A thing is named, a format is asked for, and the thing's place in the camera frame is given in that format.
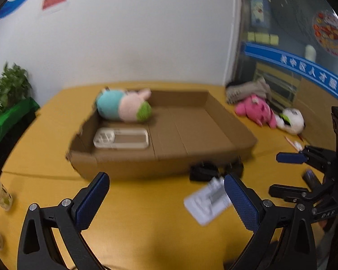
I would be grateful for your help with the blue banner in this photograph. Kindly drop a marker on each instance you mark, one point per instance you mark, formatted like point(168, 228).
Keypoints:
point(284, 59)

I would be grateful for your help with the large potted plant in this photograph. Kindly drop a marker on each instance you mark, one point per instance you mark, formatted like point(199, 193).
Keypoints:
point(11, 87)

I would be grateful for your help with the pink plush toy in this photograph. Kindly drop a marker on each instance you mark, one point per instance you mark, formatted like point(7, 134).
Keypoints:
point(253, 109)

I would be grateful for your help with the black mouse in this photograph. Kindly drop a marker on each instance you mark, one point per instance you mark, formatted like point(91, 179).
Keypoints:
point(202, 172)

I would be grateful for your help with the teal and pink pig plush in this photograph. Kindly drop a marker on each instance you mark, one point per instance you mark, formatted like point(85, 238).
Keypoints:
point(121, 104)

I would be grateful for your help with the glass door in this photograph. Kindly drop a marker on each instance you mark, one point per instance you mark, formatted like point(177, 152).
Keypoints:
point(287, 11)

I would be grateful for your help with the green cloth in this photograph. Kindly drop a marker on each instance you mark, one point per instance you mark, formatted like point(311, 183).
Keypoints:
point(8, 121)

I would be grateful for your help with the white plush toy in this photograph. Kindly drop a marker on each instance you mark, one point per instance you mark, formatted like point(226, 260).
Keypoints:
point(295, 122)

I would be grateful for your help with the blue cartoon poster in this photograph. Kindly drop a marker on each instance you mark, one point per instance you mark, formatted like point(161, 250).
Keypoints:
point(260, 8)

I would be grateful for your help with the round colourful sticker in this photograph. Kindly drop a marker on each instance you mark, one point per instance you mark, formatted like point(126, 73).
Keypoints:
point(331, 32)

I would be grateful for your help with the wooden desk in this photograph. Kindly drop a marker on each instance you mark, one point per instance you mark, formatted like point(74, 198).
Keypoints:
point(146, 230)

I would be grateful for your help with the beige cloth bag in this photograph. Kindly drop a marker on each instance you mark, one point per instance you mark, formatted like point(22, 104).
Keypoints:
point(253, 88)

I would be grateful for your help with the black glasses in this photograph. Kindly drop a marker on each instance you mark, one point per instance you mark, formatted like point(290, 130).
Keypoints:
point(233, 166)

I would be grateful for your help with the row of yellow sticky notes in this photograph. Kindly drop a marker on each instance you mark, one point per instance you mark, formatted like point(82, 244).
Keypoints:
point(263, 38)

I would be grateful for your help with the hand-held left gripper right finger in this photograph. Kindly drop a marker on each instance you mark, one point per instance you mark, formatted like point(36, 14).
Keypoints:
point(242, 202)

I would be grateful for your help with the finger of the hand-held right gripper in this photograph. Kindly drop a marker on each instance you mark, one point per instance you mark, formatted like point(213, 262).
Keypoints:
point(290, 157)
point(287, 191)

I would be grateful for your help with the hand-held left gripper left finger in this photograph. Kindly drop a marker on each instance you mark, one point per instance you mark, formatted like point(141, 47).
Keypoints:
point(91, 202)

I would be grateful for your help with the large cardboard box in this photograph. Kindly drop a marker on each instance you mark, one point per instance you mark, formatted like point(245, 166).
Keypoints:
point(186, 129)

